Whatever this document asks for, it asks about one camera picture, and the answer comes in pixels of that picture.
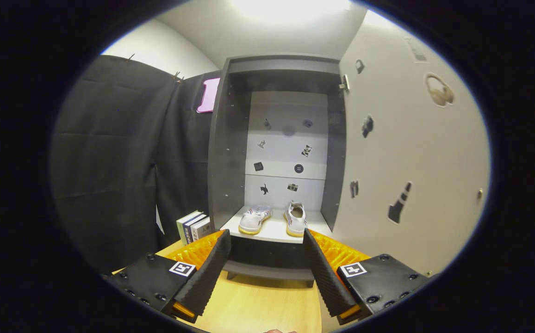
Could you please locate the green and white book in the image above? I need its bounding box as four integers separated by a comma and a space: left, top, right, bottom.
176, 210, 203, 245

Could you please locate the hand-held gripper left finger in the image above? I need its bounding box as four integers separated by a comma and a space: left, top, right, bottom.
103, 229, 232, 324

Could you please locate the dark blue book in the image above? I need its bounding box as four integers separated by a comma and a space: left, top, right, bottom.
183, 215, 208, 243

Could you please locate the large ceiling light panel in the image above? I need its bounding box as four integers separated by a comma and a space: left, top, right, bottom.
230, 0, 351, 24

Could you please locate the beige shoe cabinet door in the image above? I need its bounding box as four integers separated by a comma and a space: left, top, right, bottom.
317, 9, 491, 333

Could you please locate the white canvas shoe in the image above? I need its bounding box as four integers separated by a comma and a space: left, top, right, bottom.
238, 205, 273, 235
283, 201, 309, 237

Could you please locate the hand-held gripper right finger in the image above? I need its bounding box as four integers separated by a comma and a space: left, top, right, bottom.
302, 228, 435, 325

